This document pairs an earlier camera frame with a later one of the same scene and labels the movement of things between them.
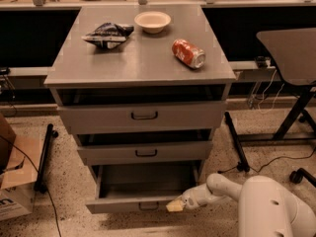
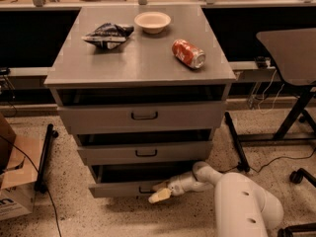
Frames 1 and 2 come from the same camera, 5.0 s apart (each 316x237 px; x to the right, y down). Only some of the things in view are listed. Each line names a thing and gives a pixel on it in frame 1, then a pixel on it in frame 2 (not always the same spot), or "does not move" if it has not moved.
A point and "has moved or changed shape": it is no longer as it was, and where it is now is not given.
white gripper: x=190 y=199 to x=178 y=186
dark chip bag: x=109 y=36 does not move
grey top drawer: x=112 y=118 does not move
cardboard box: x=20 y=159 does not move
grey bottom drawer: x=139 y=188 has moved or changed shape
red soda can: x=188 y=53 does not move
